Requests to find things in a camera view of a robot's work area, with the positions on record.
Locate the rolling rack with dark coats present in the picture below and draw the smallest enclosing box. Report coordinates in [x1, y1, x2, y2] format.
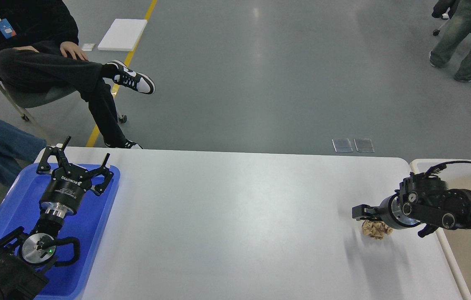
[431, 0, 459, 36]

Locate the seated person in black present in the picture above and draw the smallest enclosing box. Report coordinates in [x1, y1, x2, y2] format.
[0, 0, 155, 149]

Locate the blue plastic tray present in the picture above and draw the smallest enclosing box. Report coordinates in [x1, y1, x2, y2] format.
[0, 162, 120, 300]

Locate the right floor outlet plate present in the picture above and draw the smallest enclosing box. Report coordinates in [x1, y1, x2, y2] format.
[354, 138, 375, 153]

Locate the white foam board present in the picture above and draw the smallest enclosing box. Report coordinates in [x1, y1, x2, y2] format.
[97, 19, 148, 52]

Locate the left floor outlet plate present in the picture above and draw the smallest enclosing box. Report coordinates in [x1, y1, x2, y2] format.
[332, 138, 354, 153]

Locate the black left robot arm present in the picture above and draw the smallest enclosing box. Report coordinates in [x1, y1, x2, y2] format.
[0, 141, 120, 300]

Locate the small white floor card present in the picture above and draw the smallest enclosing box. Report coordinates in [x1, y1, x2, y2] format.
[81, 43, 96, 51]

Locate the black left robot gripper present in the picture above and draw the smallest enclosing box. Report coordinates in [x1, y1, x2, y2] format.
[37, 136, 115, 217]

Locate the brown paper ball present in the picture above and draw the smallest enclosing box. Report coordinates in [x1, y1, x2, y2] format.
[361, 220, 393, 240]

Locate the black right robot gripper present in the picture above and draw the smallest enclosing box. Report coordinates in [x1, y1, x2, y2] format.
[352, 194, 421, 230]

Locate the floor outlet plate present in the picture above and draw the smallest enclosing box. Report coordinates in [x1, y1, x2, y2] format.
[332, 138, 354, 153]
[354, 138, 375, 153]

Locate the person in blue jeans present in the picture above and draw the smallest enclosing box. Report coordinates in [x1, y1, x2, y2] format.
[0, 120, 47, 187]

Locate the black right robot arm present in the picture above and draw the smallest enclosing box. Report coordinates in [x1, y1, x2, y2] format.
[352, 161, 471, 238]

